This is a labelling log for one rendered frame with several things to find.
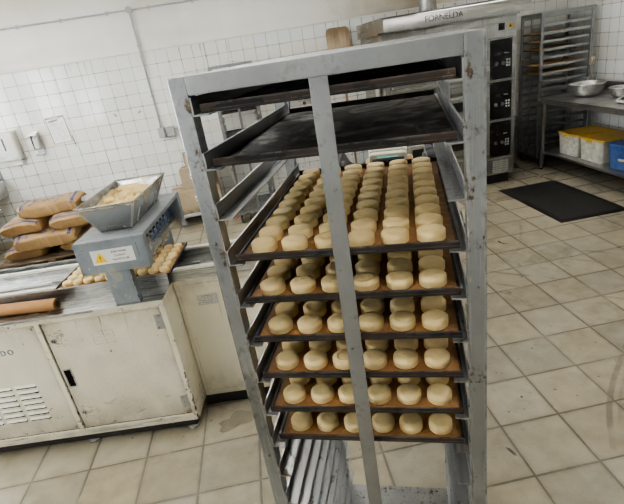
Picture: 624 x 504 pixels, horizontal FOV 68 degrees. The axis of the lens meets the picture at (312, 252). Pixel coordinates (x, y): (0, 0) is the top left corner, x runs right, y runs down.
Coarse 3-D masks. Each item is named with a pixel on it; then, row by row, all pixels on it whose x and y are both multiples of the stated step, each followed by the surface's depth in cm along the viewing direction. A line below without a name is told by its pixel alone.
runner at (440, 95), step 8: (440, 88) 113; (440, 96) 113; (440, 104) 107; (448, 104) 92; (448, 112) 93; (456, 112) 78; (456, 120) 78; (456, 128) 79; (464, 128) 69; (464, 136) 70; (448, 144) 70
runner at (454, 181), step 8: (440, 144) 110; (440, 152) 103; (448, 152) 99; (440, 160) 97; (448, 160) 96; (456, 160) 85; (440, 168) 91; (448, 168) 91; (456, 168) 84; (448, 176) 86; (456, 176) 85; (448, 184) 81; (456, 184) 81; (464, 184) 73; (448, 192) 77; (456, 192) 77; (464, 192) 73; (448, 200) 74; (456, 200) 74
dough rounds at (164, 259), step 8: (168, 248) 268; (176, 248) 263; (160, 256) 256; (168, 256) 254; (176, 256) 258; (152, 264) 247; (160, 264) 246; (168, 264) 245; (80, 272) 253; (136, 272) 242; (144, 272) 240; (152, 272) 239; (160, 272) 240; (168, 272) 239; (72, 280) 246; (80, 280) 241; (88, 280) 240; (96, 280) 240; (104, 280) 242
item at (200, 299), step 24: (192, 288) 245; (216, 288) 245; (192, 312) 250; (216, 312) 251; (192, 336) 256; (216, 336) 257; (216, 360) 263; (216, 384) 269; (240, 384) 270; (264, 384) 271
